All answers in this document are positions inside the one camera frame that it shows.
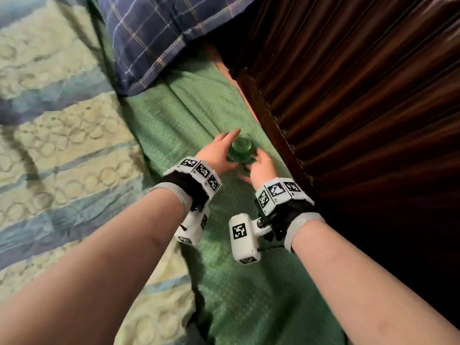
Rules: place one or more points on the person's left hand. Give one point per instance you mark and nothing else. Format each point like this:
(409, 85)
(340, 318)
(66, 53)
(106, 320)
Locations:
(215, 154)

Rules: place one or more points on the person's right hand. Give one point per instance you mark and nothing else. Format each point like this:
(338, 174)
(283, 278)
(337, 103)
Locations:
(263, 173)

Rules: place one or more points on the person's right thumb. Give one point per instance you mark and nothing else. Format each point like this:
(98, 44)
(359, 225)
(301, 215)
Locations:
(245, 179)

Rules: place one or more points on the green glass cup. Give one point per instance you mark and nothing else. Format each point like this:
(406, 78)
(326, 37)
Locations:
(242, 149)

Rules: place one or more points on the person's left forearm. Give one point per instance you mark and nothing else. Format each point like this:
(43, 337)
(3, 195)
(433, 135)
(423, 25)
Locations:
(97, 269)

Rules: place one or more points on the person's right forearm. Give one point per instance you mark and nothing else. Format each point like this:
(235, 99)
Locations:
(363, 287)

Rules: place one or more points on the green dotted bed sheet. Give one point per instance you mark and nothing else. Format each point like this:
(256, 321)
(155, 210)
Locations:
(215, 291)

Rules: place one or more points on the dark wooden headboard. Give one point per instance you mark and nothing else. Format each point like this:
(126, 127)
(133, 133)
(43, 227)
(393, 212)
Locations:
(366, 104)

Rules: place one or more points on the blue plaid pillow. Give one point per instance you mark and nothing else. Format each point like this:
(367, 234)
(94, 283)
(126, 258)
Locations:
(158, 32)

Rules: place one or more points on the cream blue patterned quilt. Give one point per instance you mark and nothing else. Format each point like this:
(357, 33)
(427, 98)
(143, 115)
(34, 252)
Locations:
(61, 140)

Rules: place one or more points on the white marker wrist camera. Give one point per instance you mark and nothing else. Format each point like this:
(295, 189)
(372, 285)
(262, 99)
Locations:
(196, 192)
(267, 215)

